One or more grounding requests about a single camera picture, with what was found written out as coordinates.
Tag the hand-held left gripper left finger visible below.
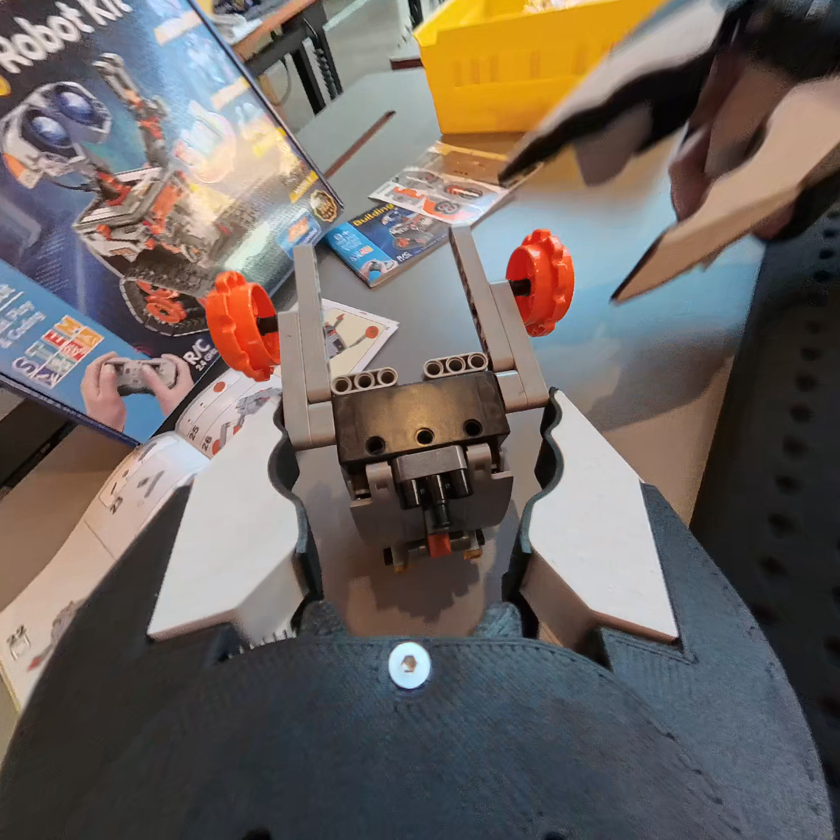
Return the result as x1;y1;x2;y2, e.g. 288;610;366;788
146;400;326;647

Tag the grey orange building-block robot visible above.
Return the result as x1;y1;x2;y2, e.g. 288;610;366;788
330;351;516;575

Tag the person's right hand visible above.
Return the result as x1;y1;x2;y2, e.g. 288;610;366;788
668;125;713;221

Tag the tan printed sheet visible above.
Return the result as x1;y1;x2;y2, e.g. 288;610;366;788
369;140;546;225

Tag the blue toy kit box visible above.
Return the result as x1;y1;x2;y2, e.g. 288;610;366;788
0;0;345;447

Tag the white instruction booklet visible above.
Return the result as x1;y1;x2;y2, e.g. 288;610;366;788
0;298;400;713

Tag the wooden background table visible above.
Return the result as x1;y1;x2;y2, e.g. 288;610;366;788
210;0;343;116

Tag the yellow plastic bin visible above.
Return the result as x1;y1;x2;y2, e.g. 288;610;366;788
412;0;670;135

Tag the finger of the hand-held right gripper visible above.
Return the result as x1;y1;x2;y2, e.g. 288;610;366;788
497;0;729;188
610;82;840;304

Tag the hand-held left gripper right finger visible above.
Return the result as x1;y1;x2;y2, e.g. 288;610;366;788
502;388;680;654

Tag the black perforated chair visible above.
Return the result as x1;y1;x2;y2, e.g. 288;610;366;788
689;197;840;788

